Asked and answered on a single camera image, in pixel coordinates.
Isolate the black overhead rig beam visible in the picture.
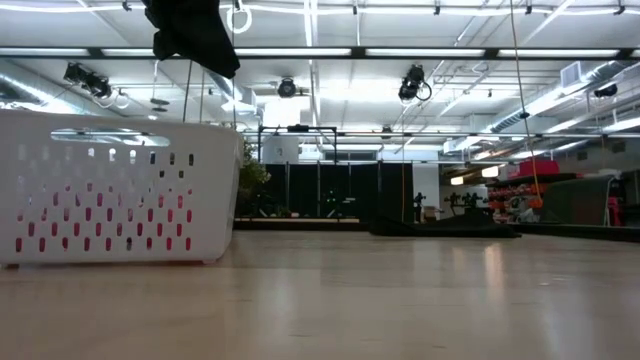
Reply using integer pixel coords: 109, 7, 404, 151
0, 45, 640, 62

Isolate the white perforated plastic basket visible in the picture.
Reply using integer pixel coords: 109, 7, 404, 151
0, 108, 245, 266

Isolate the black ceiling-hung device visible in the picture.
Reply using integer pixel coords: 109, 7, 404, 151
397, 63, 434, 103
62, 62, 114, 100

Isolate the potted green plant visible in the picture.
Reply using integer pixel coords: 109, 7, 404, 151
234, 139, 272, 219

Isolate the black partition screen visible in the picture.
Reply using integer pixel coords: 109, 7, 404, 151
259, 162, 416, 222

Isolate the shelf with red goods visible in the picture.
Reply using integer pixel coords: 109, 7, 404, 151
487, 172, 584, 224

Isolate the red storage box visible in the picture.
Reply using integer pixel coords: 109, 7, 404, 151
518, 158, 561, 177

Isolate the white-framed dark office chair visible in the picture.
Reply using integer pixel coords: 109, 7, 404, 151
539, 173, 622, 227

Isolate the white cable ring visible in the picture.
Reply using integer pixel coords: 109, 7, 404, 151
225, 3, 254, 35

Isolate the thin dark hanging cord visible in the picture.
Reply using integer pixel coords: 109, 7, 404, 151
199, 69, 208, 124
181, 59, 194, 124

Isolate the black overhead camera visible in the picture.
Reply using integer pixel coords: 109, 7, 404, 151
276, 76, 299, 100

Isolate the black metal table frame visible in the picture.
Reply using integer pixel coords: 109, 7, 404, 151
233, 217, 640, 242

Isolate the yellow hanging cord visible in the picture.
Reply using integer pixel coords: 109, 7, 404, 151
508, 0, 545, 209

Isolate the silver ventilation duct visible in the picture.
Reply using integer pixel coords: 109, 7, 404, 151
489, 59, 640, 134

